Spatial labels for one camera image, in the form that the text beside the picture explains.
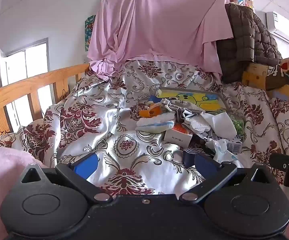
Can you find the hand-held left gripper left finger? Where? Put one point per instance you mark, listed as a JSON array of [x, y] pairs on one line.
[[87, 166]]

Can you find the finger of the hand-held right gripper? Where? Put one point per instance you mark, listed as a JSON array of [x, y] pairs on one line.
[[278, 160]]

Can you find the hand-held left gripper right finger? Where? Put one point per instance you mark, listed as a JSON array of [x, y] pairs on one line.
[[205, 166]]

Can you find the striped white towel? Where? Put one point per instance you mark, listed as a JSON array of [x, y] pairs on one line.
[[154, 127]]

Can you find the grey tray with cartoon picture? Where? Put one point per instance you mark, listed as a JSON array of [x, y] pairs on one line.
[[204, 98]]

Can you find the orange plastic cup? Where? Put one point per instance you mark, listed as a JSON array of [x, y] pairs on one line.
[[148, 111]]

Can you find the dark blue striped cloth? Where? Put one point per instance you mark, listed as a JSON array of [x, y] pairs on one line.
[[192, 155]]

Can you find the white plastic wrapper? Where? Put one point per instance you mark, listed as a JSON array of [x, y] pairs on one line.
[[222, 152]]

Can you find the white blue milk carton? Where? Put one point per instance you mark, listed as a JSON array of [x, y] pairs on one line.
[[234, 147]]

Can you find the floral satin blanket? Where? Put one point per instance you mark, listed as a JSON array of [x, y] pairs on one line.
[[97, 130]]

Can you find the white orange box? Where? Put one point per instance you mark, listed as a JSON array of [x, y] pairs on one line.
[[177, 137]]

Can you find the white tissue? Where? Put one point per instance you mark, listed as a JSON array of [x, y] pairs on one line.
[[222, 125]]

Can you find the pile of green paper stars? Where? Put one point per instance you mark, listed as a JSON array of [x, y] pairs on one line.
[[239, 126]]

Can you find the dark brown printed cloth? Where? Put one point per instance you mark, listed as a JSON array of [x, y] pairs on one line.
[[277, 77]]

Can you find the pink fleece blanket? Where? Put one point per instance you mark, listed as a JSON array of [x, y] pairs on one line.
[[2, 180]]

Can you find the brown puffer jacket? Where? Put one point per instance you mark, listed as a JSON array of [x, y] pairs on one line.
[[244, 40]]

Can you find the white air conditioner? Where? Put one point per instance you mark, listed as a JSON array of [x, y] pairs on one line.
[[282, 27]]

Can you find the pink draped sheet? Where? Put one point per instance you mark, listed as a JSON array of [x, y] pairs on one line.
[[159, 17]]

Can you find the light wooden bed frame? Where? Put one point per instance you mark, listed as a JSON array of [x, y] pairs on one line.
[[254, 76]]

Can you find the wooden bed rail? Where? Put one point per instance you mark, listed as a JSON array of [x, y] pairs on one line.
[[22, 85]]

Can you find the green wall poster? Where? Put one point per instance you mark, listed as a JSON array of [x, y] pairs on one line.
[[89, 32]]

